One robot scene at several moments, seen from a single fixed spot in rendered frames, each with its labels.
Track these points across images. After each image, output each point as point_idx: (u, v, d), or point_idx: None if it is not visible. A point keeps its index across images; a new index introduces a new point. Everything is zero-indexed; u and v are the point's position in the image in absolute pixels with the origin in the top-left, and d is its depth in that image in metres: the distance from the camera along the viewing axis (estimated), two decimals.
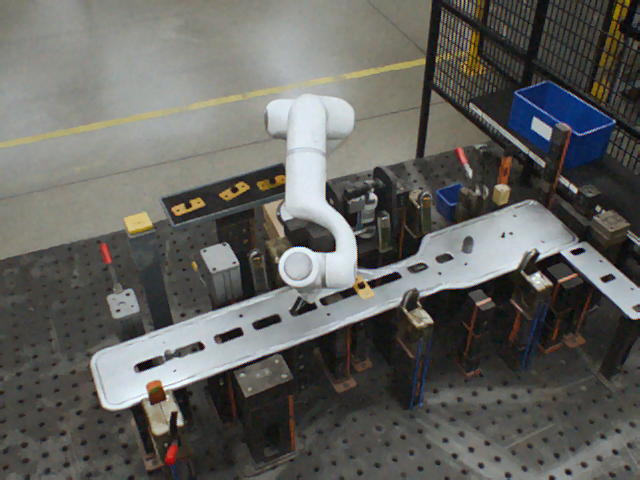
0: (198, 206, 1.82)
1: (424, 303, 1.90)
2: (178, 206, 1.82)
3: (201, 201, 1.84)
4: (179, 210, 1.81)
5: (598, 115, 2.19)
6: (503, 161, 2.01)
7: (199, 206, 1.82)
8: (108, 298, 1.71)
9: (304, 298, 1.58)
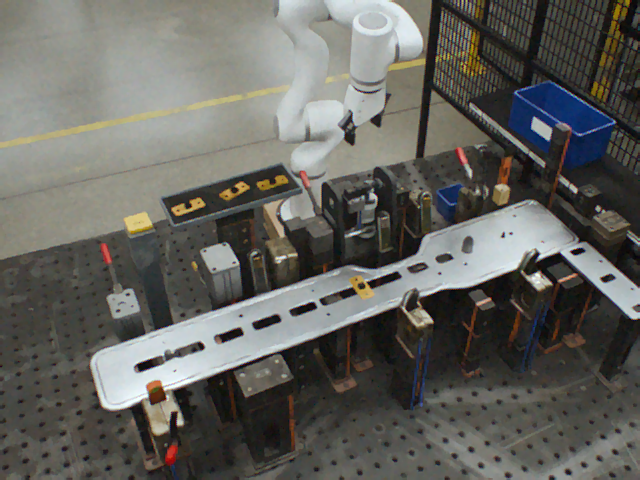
0: (198, 206, 1.82)
1: (424, 303, 1.90)
2: (178, 206, 1.82)
3: (201, 201, 1.84)
4: (179, 210, 1.81)
5: (598, 115, 2.19)
6: (503, 161, 2.01)
7: (199, 206, 1.82)
8: (108, 298, 1.71)
9: None
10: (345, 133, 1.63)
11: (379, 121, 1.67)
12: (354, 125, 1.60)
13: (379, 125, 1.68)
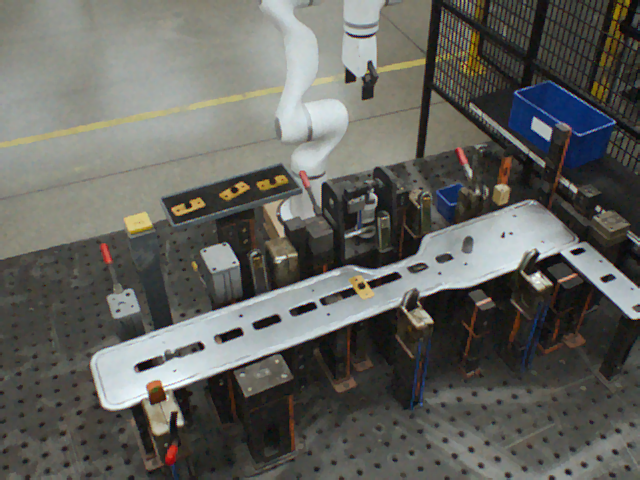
0: (198, 206, 1.82)
1: (424, 303, 1.90)
2: (178, 206, 1.82)
3: (201, 201, 1.84)
4: (179, 210, 1.81)
5: (598, 115, 2.19)
6: (503, 161, 2.01)
7: (199, 206, 1.82)
8: (108, 298, 1.71)
9: (345, 35, 1.68)
10: (367, 89, 1.68)
11: None
12: None
13: (356, 78, 1.76)
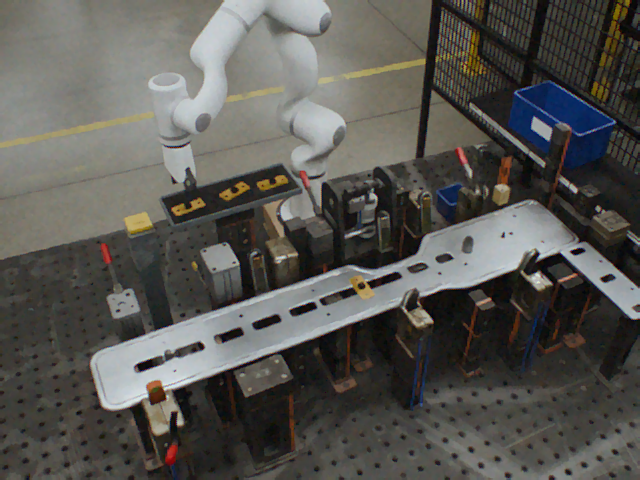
0: (198, 206, 1.82)
1: (424, 303, 1.90)
2: (178, 206, 1.82)
3: (201, 201, 1.84)
4: (179, 210, 1.81)
5: (598, 115, 2.19)
6: (503, 161, 2.01)
7: (199, 206, 1.82)
8: (108, 298, 1.71)
9: None
10: (189, 193, 1.73)
11: None
12: (193, 178, 1.72)
13: None
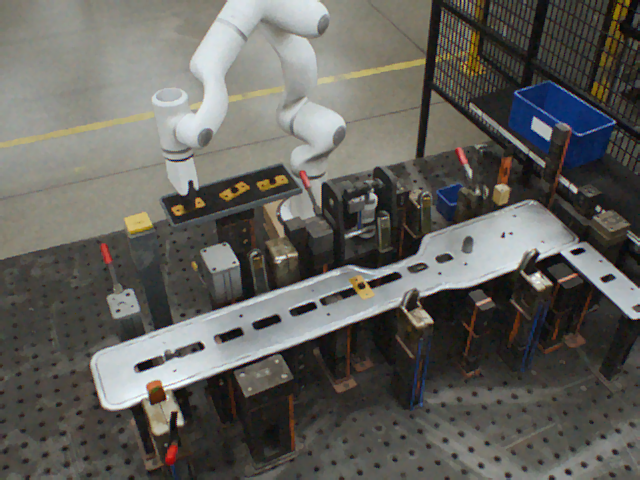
0: (198, 206, 1.82)
1: (424, 303, 1.90)
2: (178, 206, 1.82)
3: (201, 201, 1.84)
4: (179, 210, 1.81)
5: (598, 115, 2.19)
6: (503, 161, 2.01)
7: (199, 206, 1.82)
8: (108, 298, 1.71)
9: None
10: (188, 202, 1.78)
11: None
12: None
13: None
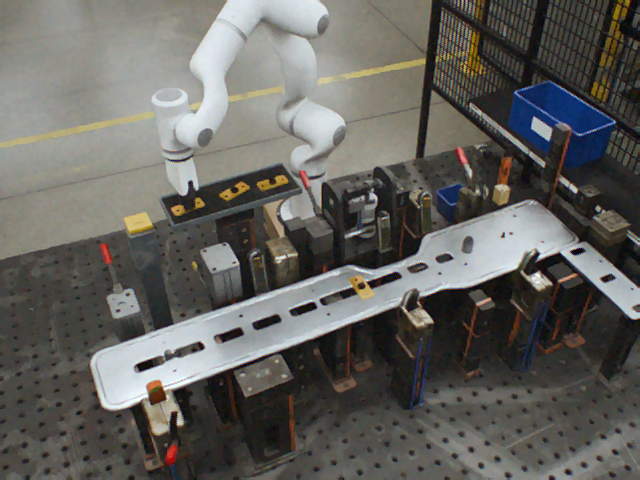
0: (198, 206, 1.82)
1: (424, 303, 1.90)
2: (178, 206, 1.82)
3: (201, 201, 1.84)
4: (179, 210, 1.81)
5: (598, 115, 2.19)
6: (503, 161, 2.01)
7: (199, 206, 1.82)
8: (108, 298, 1.71)
9: None
10: (187, 202, 1.78)
11: None
12: (193, 190, 1.77)
13: None
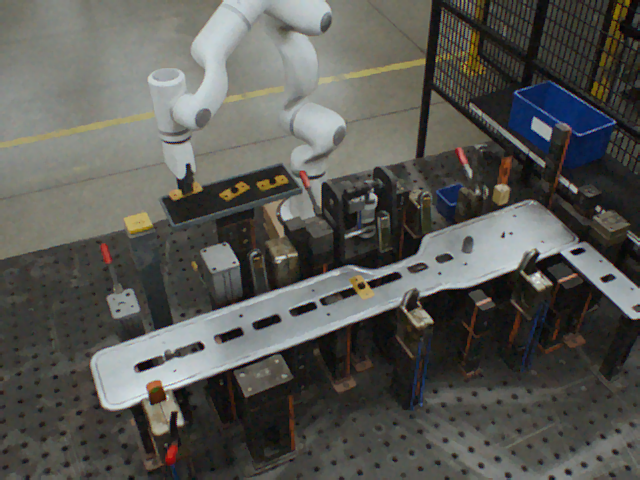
0: (195, 190, 1.79)
1: (424, 303, 1.90)
2: (175, 190, 1.79)
3: (198, 185, 1.80)
4: (176, 194, 1.78)
5: (598, 115, 2.19)
6: (503, 161, 2.01)
7: (196, 190, 1.79)
8: (108, 298, 1.71)
9: None
10: (185, 186, 1.75)
11: None
12: None
13: None
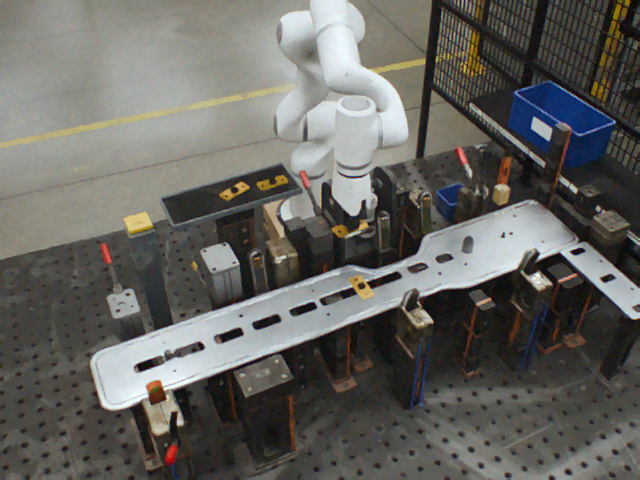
0: (361, 227, 1.63)
1: (424, 303, 1.90)
2: (339, 226, 1.63)
3: (363, 221, 1.65)
4: (340, 231, 1.63)
5: (598, 115, 2.19)
6: (503, 161, 2.01)
7: (362, 227, 1.63)
8: (108, 298, 1.71)
9: (336, 169, 1.56)
10: (353, 222, 1.60)
11: None
12: None
13: None
